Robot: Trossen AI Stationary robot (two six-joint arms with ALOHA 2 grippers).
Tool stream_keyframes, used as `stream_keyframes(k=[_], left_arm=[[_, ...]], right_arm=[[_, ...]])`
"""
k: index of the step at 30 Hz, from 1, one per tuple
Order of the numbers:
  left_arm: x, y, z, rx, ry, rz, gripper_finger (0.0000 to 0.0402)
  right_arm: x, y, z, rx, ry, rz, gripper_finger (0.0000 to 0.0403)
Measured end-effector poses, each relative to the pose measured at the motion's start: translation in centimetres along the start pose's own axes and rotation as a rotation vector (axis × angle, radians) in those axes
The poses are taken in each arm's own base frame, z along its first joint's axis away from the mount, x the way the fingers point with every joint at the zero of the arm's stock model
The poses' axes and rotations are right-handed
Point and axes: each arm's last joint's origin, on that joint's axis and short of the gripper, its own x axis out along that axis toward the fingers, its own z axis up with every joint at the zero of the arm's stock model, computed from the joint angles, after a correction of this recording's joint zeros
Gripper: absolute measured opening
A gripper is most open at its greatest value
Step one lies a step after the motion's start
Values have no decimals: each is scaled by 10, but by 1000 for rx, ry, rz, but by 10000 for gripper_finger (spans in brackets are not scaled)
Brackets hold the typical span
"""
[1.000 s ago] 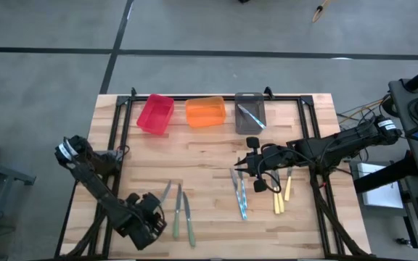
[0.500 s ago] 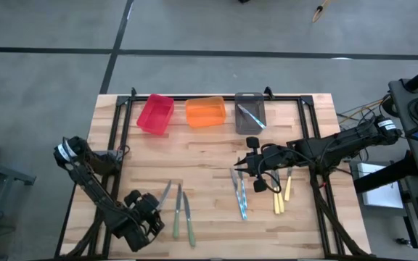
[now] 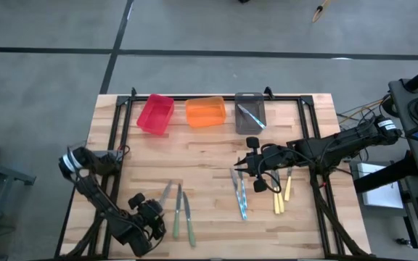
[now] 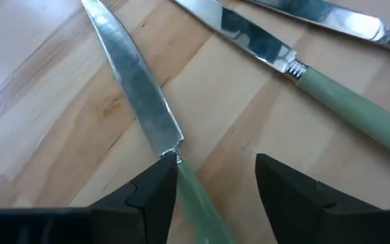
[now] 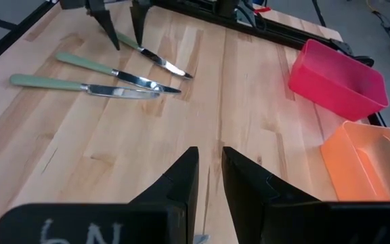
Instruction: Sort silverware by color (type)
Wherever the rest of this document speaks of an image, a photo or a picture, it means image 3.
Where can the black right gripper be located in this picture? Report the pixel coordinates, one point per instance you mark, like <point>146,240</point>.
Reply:
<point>270,159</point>

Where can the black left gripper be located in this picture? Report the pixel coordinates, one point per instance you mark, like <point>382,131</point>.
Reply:
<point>149,214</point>

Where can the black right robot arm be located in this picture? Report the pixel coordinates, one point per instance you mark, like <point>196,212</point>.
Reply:
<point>339,145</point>

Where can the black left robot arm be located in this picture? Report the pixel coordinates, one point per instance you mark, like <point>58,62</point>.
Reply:
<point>96,195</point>

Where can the grey plastic bin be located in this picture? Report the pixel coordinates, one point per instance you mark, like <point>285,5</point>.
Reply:
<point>243,127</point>

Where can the orange plastic bin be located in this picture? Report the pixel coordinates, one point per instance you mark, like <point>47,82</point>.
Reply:
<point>205,112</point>

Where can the pink plastic bin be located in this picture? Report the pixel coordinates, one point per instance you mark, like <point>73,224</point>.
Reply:
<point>154,116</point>

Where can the white box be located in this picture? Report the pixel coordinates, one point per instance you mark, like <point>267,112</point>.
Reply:
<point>379,188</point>

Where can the black stand beam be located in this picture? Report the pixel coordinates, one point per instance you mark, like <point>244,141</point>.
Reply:
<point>383,175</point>

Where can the grey desk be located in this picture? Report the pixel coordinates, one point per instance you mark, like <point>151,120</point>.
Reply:
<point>401,108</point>

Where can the black table frame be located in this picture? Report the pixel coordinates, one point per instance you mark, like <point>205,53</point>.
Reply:
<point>289,98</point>

